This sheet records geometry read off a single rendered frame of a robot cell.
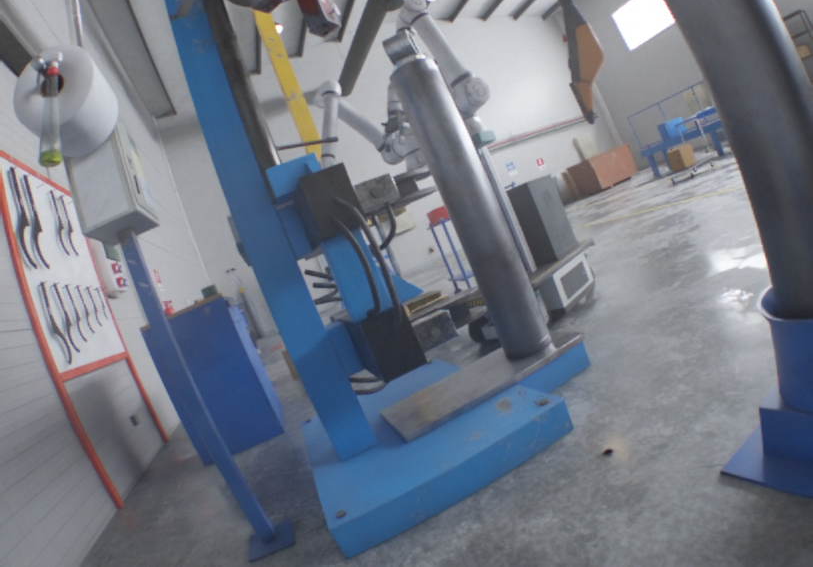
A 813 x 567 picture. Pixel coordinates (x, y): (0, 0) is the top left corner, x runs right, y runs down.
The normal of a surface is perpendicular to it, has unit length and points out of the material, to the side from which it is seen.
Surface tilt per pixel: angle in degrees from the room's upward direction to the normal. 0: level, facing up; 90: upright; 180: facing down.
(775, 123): 90
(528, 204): 90
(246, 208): 90
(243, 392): 90
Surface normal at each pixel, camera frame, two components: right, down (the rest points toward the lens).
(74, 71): 0.29, -0.08
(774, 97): -0.58, 0.27
